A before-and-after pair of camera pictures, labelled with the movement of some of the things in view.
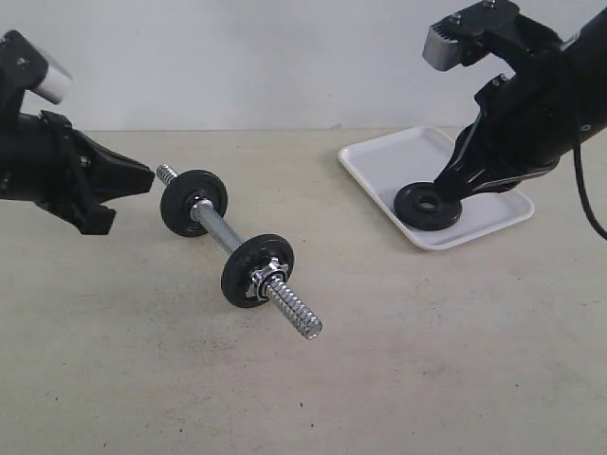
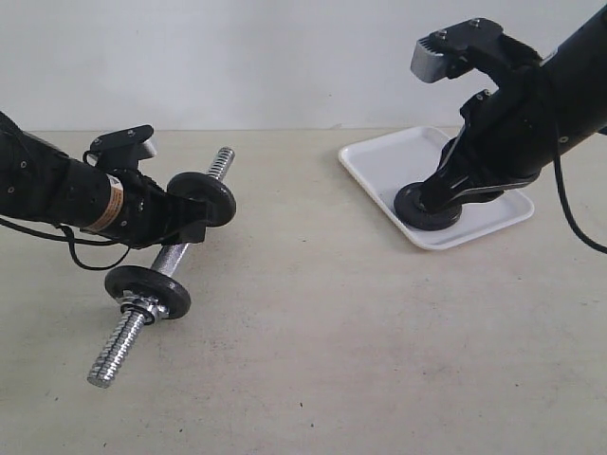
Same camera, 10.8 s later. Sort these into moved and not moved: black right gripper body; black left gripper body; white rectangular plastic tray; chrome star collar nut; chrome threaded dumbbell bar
Moved: chrome star collar nut; chrome threaded dumbbell bar; black left gripper body
Not moved: white rectangular plastic tray; black right gripper body
